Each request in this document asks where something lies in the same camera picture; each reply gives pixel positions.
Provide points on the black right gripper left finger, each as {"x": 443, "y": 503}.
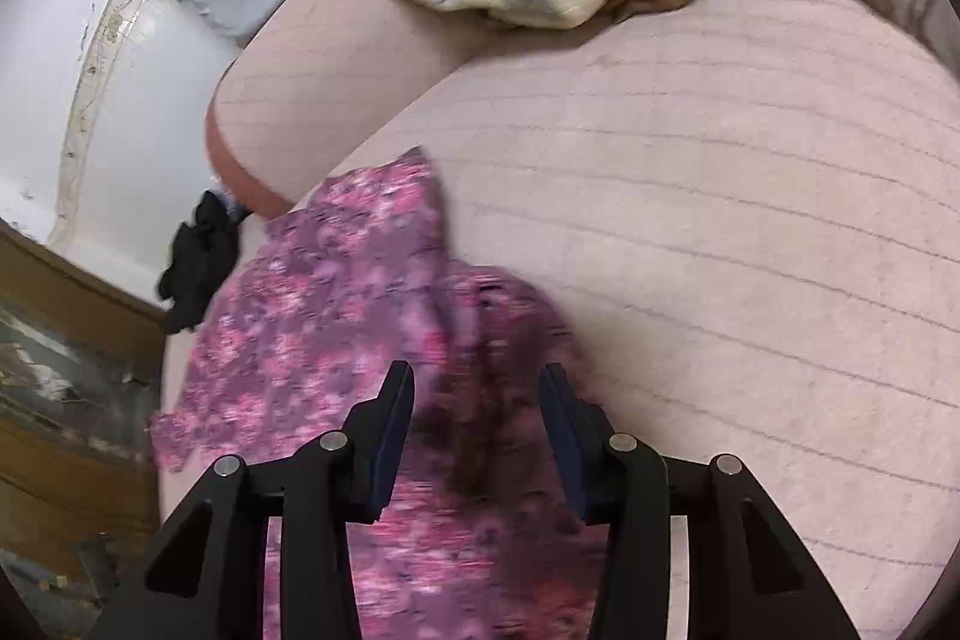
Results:
{"x": 204, "y": 573}

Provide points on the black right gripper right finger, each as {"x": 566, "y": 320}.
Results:
{"x": 750, "y": 573}

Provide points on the purple pink floral garment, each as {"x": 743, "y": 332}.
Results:
{"x": 478, "y": 540}

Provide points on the brown wooden glass cabinet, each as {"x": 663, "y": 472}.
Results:
{"x": 81, "y": 376}

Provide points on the black crumpled garment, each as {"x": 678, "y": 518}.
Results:
{"x": 202, "y": 255}

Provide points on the pink quilted pillow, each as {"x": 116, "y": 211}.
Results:
{"x": 316, "y": 82}

